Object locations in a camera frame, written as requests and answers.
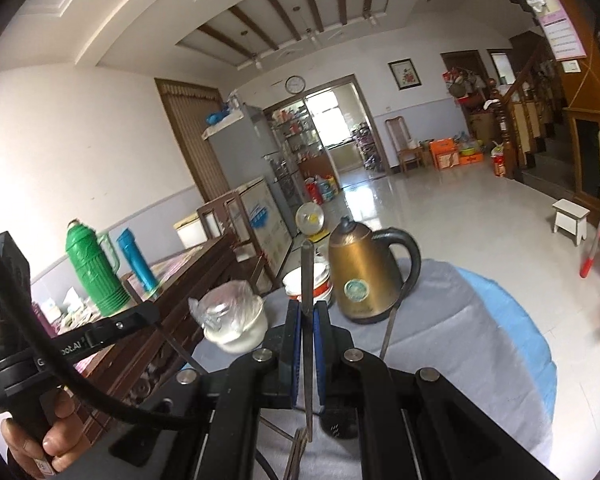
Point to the wooden stair railing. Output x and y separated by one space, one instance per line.
525 102

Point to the person's left hand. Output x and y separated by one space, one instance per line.
62 445

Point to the wall calendar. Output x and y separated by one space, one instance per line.
558 29

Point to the grey refrigerator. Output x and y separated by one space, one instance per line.
247 148

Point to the wooden chair frame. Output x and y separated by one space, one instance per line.
227 216

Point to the carved wooden sideboard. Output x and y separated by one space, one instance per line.
125 353

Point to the white pot with plastic bag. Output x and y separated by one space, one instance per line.
231 316

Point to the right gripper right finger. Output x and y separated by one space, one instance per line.
332 373

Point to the blue thermos bottle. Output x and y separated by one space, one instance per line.
137 262

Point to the white chest freezer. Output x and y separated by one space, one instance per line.
264 216

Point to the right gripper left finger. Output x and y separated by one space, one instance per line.
280 383

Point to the stacked red white bowls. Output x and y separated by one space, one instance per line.
322 289

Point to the round wall clock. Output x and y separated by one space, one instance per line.
295 85

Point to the bronze electric kettle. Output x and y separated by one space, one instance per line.
372 271

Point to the white small stool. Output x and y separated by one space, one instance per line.
570 218

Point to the brown wooden door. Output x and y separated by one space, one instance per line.
187 107

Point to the dark chopstick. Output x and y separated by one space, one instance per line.
307 286

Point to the framed wall picture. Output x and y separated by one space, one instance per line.
405 74

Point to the orange boxes on floor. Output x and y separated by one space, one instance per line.
447 153

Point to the green thermos flask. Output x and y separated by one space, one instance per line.
96 263

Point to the small electric fan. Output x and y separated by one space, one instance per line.
310 221

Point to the wooden chair by wall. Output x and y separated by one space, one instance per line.
408 151

